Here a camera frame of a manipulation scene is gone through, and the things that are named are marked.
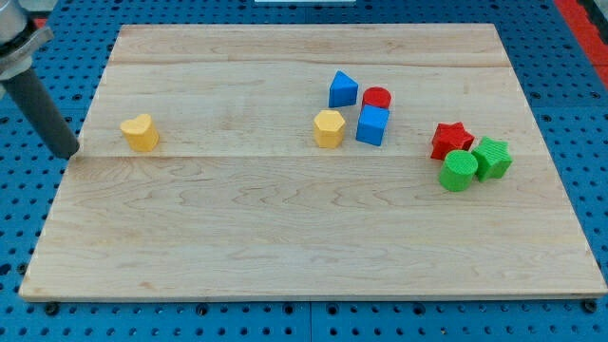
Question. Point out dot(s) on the red strip at right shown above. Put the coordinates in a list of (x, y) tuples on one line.
[(582, 17)]

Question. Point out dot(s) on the green cylinder block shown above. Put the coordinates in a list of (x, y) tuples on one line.
[(457, 170)]

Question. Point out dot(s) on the light wooden board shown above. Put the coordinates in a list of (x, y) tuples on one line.
[(238, 203)]

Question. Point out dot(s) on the red star block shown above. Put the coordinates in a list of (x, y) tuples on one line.
[(449, 137)]

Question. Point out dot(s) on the yellow heart block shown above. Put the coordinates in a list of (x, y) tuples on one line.
[(140, 133)]

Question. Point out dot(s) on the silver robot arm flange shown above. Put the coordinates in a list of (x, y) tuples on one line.
[(21, 37)]

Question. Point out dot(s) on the red cylinder block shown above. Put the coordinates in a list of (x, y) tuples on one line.
[(377, 96)]

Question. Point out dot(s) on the yellow hexagon block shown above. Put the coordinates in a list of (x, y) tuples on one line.
[(328, 128)]

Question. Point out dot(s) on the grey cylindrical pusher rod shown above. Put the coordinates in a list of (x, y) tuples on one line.
[(32, 98)]

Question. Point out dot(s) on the blue triangle block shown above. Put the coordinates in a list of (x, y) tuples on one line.
[(343, 90)]

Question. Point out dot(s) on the green star block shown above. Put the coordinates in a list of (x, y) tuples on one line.
[(493, 159)]

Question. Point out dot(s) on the blue cube block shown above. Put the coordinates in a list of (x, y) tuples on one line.
[(372, 124)]

